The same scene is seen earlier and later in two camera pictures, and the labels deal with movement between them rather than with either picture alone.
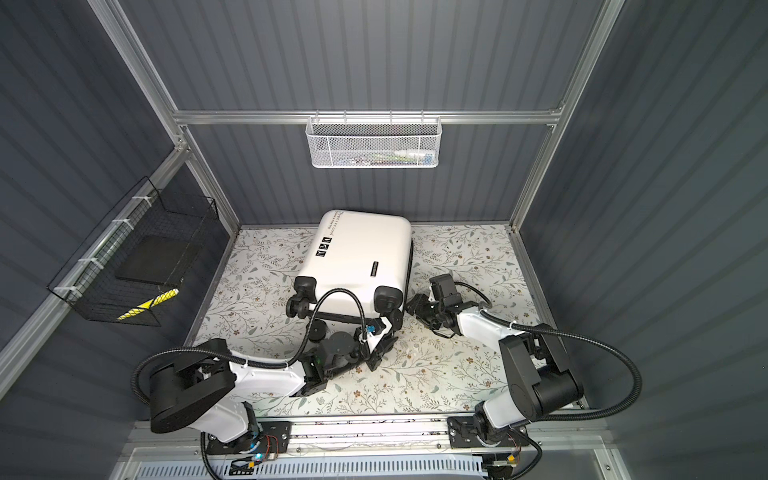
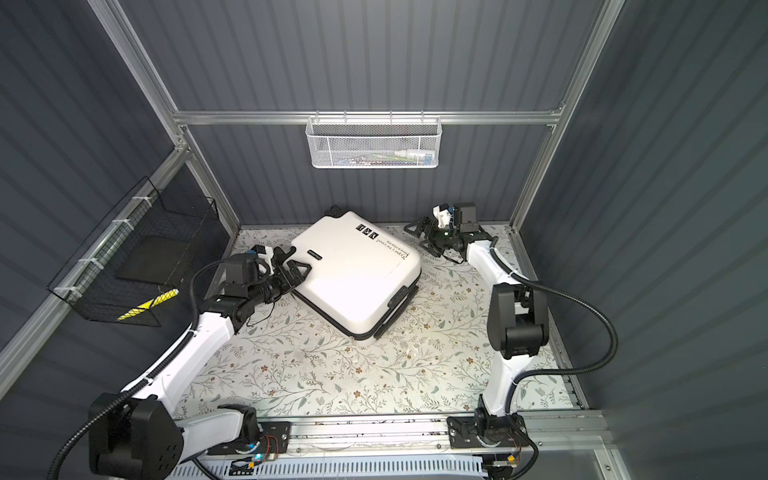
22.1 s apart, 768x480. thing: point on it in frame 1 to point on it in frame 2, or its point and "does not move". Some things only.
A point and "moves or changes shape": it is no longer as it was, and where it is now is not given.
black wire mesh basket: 129,270 does not move
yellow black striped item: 150,304 does not move
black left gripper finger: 376,358 to 290,275
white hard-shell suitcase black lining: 356,268 moves or changes shape
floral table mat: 446,374 does not move
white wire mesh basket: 374,142 does not move
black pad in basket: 157,259 does not move
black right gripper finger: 421,306 to 422,226
